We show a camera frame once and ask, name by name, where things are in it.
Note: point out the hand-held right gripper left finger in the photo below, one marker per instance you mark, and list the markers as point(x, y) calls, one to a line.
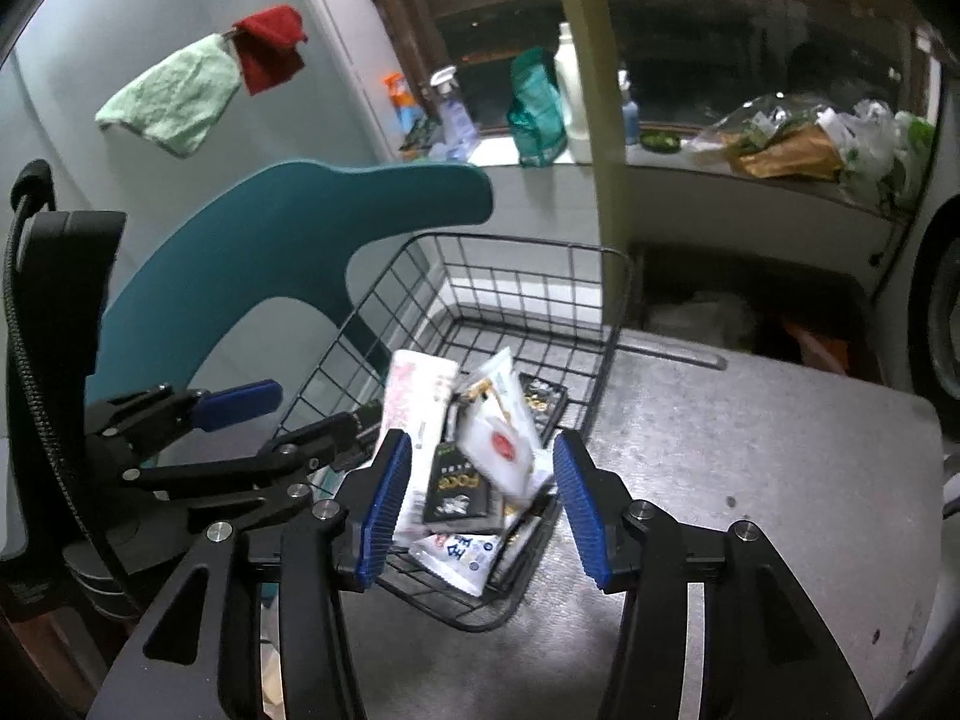
point(386, 510)

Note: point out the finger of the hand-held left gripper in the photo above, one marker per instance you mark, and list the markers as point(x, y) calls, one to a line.
point(240, 397)
point(300, 450)

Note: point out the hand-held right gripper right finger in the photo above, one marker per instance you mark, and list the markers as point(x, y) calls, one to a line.
point(581, 510)

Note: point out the pile of black tissue packs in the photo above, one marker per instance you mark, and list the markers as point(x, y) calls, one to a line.
point(457, 484)

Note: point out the white cracker packet blue letters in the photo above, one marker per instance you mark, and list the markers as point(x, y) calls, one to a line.
point(457, 551)

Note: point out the pink and white snack packet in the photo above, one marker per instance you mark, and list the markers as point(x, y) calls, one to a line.
point(416, 390)

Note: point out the teal chair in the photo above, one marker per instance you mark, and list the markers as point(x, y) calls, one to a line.
point(300, 202)

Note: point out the light green cloth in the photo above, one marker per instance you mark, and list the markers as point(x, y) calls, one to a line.
point(172, 101)

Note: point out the orange bag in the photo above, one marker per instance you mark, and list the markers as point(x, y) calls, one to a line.
point(817, 349)

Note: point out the red cloth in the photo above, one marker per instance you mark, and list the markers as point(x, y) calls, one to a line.
point(270, 45)

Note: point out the orange bottle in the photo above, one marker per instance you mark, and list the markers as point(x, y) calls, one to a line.
point(399, 101)

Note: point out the white fridge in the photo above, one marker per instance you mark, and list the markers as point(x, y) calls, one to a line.
point(352, 75)

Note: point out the clear spray bottle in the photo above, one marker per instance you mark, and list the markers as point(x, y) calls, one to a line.
point(450, 112)

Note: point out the small green dish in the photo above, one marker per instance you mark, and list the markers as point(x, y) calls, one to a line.
point(660, 139)

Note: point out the small blue bottle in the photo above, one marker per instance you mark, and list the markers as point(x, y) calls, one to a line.
point(628, 116)

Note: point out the teal plastic bag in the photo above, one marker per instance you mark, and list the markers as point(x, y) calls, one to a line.
point(536, 112)

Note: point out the white detergent bottle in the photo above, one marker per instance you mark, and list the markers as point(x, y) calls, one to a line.
point(574, 105)

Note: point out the white washing machine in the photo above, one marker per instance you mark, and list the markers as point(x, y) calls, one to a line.
point(934, 300)

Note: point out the brown paper bag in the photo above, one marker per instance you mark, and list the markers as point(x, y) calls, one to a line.
point(787, 154)

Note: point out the plastic bags on counter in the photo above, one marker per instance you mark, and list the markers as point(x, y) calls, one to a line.
point(757, 120)

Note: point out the white green plastic bag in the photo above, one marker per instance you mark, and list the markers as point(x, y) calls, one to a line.
point(877, 142)

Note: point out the dark glass window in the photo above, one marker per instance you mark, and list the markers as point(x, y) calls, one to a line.
point(712, 30)

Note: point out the olive post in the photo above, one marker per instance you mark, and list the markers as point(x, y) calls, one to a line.
point(592, 90)

